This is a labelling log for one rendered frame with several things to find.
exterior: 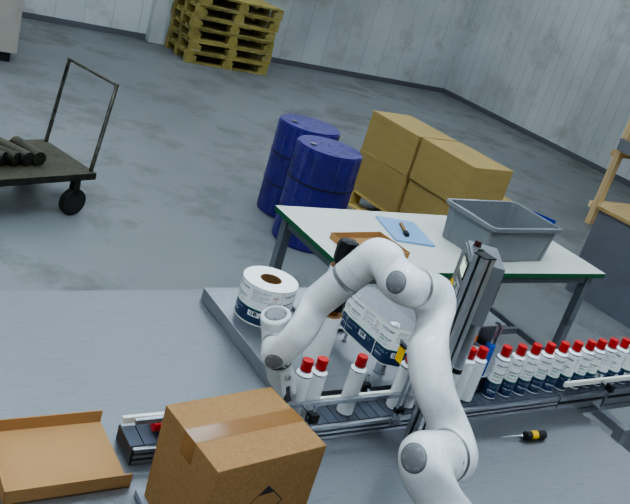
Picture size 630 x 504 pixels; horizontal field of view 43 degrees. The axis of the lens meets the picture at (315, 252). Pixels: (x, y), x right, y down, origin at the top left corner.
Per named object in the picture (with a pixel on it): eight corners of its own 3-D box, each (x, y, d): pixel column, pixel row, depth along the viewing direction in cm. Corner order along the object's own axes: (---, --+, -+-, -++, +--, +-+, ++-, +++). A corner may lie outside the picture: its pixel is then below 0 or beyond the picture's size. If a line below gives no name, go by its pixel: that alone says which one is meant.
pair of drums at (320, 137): (297, 200, 689) (322, 115, 661) (360, 256, 611) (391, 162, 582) (231, 195, 654) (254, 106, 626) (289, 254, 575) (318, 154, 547)
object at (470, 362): (453, 394, 272) (473, 343, 264) (462, 403, 268) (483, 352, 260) (441, 395, 269) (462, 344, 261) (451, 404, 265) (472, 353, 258)
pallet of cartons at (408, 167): (422, 203, 786) (452, 119, 753) (521, 274, 677) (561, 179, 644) (336, 197, 729) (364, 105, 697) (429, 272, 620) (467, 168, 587)
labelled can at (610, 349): (595, 388, 307) (616, 343, 300) (584, 380, 311) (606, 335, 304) (603, 386, 310) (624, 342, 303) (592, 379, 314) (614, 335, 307)
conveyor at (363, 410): (539, 391, 301) (543, 382, 299) (554, 404, 295) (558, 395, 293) (118, 438, 209) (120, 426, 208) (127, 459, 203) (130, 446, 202)
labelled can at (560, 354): (544, 384, 298) (565, 338, 290) (554, 393, 294) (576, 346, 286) (535, 385, 295) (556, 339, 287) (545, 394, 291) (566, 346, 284)
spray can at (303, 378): (293, 412, 236) (311, 354, 228) (301, 422, 232) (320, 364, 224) (278, 413, 233) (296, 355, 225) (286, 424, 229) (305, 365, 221)
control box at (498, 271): (475, 303, 243) (497, 248, 236) (482, 328, 228) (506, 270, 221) (444, 294, 243) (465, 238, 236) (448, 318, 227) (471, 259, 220)
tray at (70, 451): (100, 421, 215) (102, 409, 214) (130, 486, 196) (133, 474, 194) (-18, 433, 198) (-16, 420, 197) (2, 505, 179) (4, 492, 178)
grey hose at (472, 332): (456, 367, 247) (479, 309, 240) (463, 374, 245) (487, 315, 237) (447, 368, 245) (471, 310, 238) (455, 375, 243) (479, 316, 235)
